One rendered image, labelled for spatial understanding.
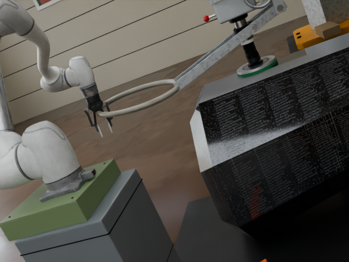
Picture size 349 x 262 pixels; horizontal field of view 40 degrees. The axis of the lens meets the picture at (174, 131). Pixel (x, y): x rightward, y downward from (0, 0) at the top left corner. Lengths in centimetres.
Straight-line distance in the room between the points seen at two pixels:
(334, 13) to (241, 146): 128
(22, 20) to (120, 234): 97
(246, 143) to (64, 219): 91
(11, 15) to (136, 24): 698
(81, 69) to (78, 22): 695
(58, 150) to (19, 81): 858
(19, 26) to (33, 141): 54
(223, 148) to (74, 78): 85
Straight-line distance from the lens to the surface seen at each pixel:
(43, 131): 183
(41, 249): 189
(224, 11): 240
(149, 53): 905
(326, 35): 292
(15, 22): 211
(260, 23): 247
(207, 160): 226
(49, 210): 179
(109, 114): 244
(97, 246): 177
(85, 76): 248
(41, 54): 234
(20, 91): 1045
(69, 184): 185
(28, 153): 185
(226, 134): 225
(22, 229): 191
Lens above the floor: 144
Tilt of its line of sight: 16 degrees down
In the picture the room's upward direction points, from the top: 24 degrees counter-clockwise
